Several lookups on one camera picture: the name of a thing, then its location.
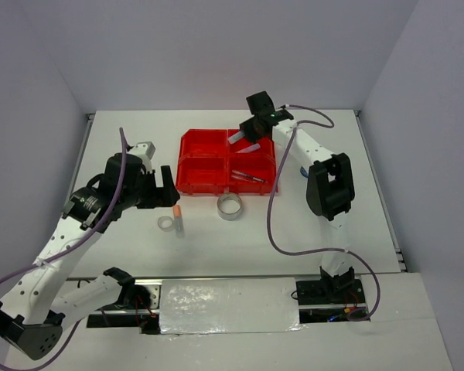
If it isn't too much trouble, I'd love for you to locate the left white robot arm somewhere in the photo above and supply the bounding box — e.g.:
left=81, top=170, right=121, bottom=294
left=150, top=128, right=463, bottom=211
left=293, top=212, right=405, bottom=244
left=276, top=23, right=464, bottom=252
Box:
left=0, top=153, right=180, bottom=360

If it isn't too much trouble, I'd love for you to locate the silver foil cover plate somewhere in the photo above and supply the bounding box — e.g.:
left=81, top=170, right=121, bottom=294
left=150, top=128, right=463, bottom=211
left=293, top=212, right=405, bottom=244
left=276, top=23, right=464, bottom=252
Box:
left=159, top=277, right=302, bottom=335

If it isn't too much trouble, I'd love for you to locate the orange cap highlighter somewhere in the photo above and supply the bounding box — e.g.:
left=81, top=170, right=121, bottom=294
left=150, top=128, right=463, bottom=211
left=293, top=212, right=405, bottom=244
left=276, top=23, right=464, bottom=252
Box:
left=172, top=205, right=185, bottom=238

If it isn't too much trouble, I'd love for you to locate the small clear tape roll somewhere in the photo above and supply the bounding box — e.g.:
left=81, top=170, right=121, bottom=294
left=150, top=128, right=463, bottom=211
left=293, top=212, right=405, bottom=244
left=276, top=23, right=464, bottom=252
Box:
left=157, top=216, right=175, bottom=232

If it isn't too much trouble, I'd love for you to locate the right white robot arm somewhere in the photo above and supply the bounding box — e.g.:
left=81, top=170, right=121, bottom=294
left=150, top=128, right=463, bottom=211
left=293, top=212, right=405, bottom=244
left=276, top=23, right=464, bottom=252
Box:
left=240, top=91, right=355, bottom=302

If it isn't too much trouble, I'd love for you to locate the large grey tape roll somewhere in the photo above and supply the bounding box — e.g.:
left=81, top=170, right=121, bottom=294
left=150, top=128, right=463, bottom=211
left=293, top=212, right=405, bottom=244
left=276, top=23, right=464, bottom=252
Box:
left=217, top=192, right=243, bottom=221

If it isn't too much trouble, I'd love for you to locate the red four-compartment bin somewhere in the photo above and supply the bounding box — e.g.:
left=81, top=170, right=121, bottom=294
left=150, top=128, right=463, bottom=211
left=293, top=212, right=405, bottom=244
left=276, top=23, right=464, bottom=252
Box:
left=176, top=129, right=277, bottom=196

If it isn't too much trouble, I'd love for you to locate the pink highlighter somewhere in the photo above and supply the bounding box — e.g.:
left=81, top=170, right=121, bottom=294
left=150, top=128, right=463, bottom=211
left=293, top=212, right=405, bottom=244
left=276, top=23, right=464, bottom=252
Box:
left=237, top=143, right=261, bottom=154

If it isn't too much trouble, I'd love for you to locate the blue pen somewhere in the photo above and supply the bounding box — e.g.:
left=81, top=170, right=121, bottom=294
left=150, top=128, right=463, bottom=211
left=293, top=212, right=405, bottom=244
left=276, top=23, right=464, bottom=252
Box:
left=231, top=174, right=268, bottom=184

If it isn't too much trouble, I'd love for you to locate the blue highlighter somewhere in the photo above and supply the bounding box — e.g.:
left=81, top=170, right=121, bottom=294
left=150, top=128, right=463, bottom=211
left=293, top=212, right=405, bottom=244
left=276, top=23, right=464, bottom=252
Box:
left=228, top=131, right=244, bottom=145

